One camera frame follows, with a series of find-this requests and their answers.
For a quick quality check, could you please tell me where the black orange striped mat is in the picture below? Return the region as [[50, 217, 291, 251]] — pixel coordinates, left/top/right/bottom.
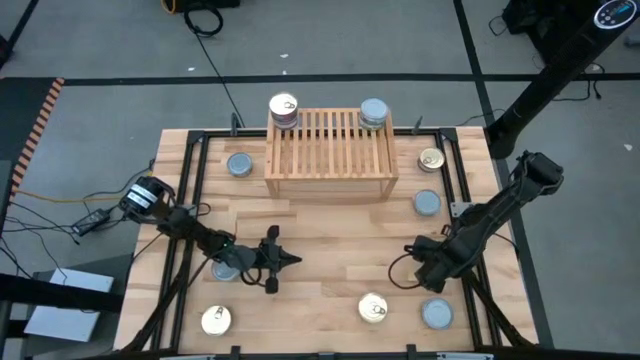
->
[[0, 76, 67, 201]]

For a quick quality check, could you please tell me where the black equipment with cables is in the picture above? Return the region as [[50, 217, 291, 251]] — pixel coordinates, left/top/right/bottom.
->
[[501, 0, 596, 61]]

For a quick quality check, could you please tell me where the black metal beam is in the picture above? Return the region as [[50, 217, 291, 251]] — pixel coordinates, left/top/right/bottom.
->
[[0, 272, 126, 314]]

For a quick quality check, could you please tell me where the yellow floor cable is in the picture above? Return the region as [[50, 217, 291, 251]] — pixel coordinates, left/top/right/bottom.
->
[[12, 188, 129, 205]]

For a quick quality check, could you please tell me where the white flat board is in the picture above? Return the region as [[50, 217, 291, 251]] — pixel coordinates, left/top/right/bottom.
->
[[22, 267, 116, 344]]

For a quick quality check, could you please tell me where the wooden slatted shelf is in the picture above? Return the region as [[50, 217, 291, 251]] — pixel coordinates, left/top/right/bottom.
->
[[263, 107, 400, 200]]

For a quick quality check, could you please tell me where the black tower fan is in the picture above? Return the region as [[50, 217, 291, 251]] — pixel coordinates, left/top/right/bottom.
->
[[485, 0, 640, 160]]

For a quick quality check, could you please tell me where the black power adapter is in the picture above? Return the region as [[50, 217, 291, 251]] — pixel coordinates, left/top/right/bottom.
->
[[71, 207, 112, 236]]

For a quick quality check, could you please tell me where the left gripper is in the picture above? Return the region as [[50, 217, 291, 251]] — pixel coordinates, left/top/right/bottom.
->
[[253, 224, 303, 295]]

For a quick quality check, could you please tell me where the coiled black floor cable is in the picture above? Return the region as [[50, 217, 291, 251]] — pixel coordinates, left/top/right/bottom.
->
[[182, 2, 246, 129]]

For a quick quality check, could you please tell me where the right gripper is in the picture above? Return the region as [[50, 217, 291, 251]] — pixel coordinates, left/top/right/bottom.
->
[[404, 234, 466, 295]]

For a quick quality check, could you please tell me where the black metal table frame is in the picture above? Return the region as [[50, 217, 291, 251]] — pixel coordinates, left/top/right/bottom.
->
[[119, 127, 539, 354]]

